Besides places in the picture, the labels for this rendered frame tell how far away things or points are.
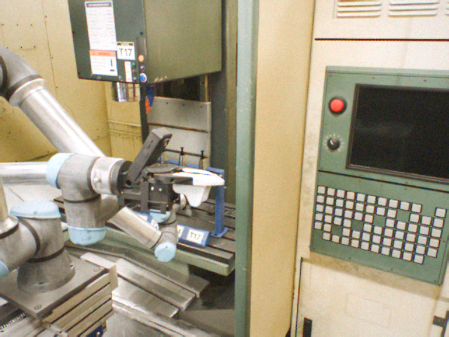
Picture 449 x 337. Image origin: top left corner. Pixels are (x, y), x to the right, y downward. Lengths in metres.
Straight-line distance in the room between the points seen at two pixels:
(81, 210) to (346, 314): 1.20
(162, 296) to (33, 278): 0.76
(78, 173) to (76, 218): 0.10
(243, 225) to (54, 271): 0.53
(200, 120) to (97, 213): 1.63
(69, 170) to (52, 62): 2.34
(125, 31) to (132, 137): 1.64
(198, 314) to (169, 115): 1.31
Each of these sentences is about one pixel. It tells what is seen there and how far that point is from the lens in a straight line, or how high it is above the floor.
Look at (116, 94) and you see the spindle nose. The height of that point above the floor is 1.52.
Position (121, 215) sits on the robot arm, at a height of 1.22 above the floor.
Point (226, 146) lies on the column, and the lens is 2.42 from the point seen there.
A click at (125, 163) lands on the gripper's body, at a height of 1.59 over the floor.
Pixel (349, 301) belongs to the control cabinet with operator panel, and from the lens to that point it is 1.70.
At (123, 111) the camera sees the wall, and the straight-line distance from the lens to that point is 3.36.
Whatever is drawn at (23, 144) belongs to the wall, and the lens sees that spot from 3.02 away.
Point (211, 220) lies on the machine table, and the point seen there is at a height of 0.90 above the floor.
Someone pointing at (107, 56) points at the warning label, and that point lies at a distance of 1.92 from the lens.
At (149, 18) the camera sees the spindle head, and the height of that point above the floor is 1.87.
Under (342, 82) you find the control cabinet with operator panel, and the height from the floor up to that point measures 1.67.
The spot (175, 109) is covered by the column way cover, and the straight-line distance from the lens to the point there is 2.51.
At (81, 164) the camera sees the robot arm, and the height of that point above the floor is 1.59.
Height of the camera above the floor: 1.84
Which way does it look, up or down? 20 degrees down
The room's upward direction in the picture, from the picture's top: straight up
